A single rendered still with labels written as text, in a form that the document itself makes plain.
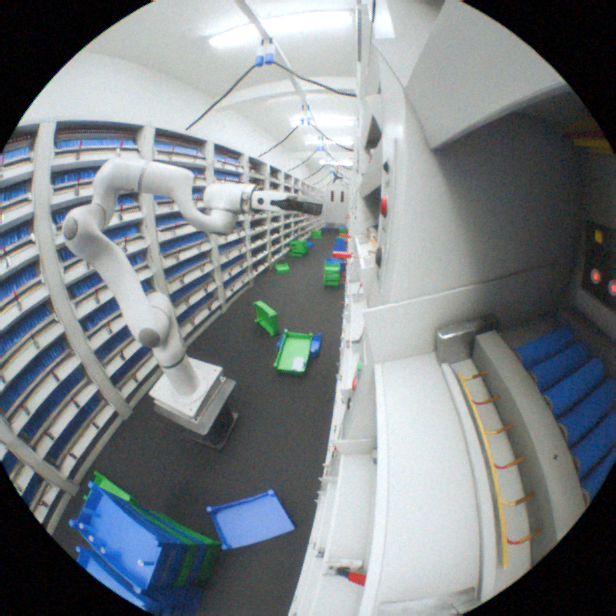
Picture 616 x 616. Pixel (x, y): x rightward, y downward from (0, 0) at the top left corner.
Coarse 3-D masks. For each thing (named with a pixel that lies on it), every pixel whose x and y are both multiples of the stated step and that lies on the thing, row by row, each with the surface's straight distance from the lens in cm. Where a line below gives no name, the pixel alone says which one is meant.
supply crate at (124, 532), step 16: (96, 496) 87; (112, 496) 85; (112, 512) 84; (128, 512) 78; (80, 528) 90; (96, 528) 90; (112, 528) 84; (128, 528) 80; (144, 528) 70; (96, 544) 87; (112, 544) 85; (128, 544) 80; (144, 544) 76; (160, 544) 65; (112, 560) 83; (128, 560) 81; (160, 560) 70; (128, 576) 78; (144, 576) 79; (160, 576) 74; (144, 592) 74
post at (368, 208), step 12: (360, 108) 94; (360, 120) 91; (360, 144) 87; (372, 144) 87; (360, 156) 85; (360, 168) 84; (372, 192) 83; (360, 204) 83; (372, 204) 83; (360, 216) 83; (372, 216) 83; (360, 264) 86; (348, 312) 94
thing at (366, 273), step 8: (360, 224) 83; (368, 224) 83; (376, 224) 83; (360, 232) 83; (360, 248) 59; (368, 248) 56; (360, 272) 23; (368, 272) 23; (368, 280) 24; (368, 288) 24; (368, 296) 24; (368, 304) 25
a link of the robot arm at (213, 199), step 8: (216, 184) 64; (224, 184) 63; (232, 184) 61; (240, 184) 60; (208, 192) 63; (216, 192) 61; (224, 192) 59; (232, 192) 58; (240, 192) 57; (208, 200) 62; (216, 200) 60; (224, 200) 59; (232, 200) 58; (240, 200) 56; (208, 208) 64; (216, 208) 59; (224, 208) 58; (232, 208) 58; (240, 208) 57
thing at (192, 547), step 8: (144, 512) 94; (152, 520) 87; (168, 528) 89; (176, 536) 82; (192, 544) 81; (192, 552) 84; (184, 560) 82; (192, 560) 87; (184, 568) 84; (184, 576) 87; (176, 584) 86; (184, 584) 91
